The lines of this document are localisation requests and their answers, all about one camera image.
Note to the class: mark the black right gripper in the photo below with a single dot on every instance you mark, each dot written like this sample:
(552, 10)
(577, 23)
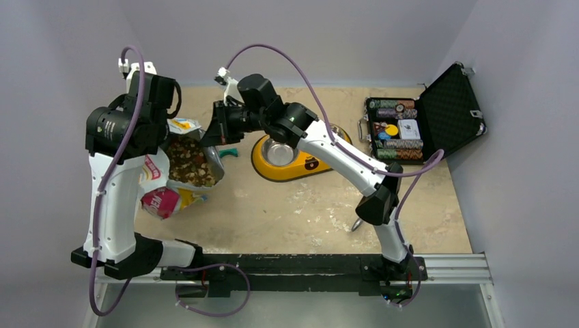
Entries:
(219, 131)

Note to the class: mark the white yellow pet food bag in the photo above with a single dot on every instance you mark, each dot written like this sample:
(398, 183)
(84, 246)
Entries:
(181, 173)

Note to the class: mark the metal food scoop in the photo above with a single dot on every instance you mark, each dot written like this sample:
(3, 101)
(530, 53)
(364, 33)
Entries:
(356, 224)

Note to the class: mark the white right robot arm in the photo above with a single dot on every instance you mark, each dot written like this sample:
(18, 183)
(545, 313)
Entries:
(252, 104)

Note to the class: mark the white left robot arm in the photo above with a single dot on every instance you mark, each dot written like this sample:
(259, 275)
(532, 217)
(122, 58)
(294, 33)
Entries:
(116, 159)

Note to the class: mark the yellow double pet bowl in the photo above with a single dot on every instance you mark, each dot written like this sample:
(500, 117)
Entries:
(278, 162)

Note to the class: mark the teal arch block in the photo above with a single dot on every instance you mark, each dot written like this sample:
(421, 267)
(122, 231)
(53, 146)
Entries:
(228, 152)

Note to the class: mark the yellow dealer chip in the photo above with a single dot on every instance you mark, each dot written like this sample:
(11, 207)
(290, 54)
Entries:
(391, 130)

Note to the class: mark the white card box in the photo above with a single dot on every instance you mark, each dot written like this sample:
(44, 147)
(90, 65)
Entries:
(408, 129)

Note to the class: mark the black poker chip case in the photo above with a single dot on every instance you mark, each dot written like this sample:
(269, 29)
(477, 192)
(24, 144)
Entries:
(447, 112)

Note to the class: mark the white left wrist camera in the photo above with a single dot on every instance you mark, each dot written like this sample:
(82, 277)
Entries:
(128, 70)

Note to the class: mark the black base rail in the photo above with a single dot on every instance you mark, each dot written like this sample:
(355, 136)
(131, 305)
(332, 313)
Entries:
(364, 274)

